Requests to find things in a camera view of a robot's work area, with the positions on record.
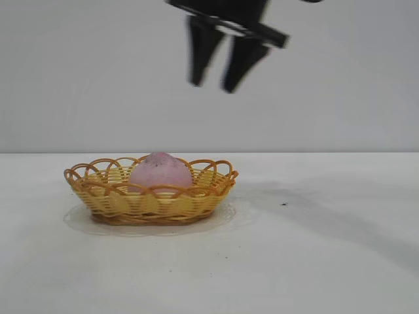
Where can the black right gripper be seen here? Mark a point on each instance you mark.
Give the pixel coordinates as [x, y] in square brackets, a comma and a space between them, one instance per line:
[229, 13]

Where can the pink peach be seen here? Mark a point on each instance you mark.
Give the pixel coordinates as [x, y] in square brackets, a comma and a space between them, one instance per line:
[160, 173]

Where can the yellow woven wicker basket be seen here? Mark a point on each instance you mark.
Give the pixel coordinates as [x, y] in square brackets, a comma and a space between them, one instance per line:
[157, 206]

